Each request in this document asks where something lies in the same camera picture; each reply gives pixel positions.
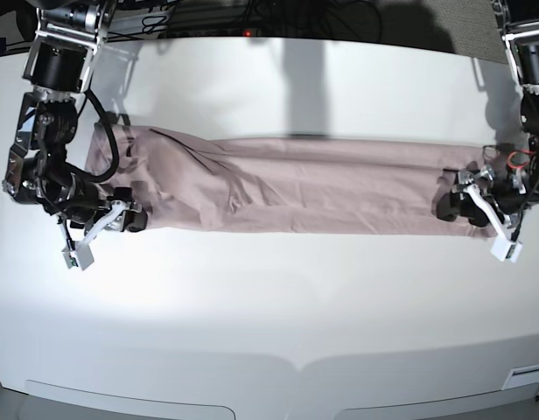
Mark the black power strip red light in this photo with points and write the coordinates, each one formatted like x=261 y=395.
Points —
x=210 y=30

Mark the pale pink T-shirt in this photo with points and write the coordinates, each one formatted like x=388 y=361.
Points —
x=290 y=185

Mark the white label sticker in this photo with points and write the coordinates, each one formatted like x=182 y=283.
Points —
x=520 y=377

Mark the robot arm black silver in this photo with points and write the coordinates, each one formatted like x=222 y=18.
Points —
x=68 y=40
x=518 y=27

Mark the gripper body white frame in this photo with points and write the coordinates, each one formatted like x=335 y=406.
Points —
x=82 y=212
x=504 y=197

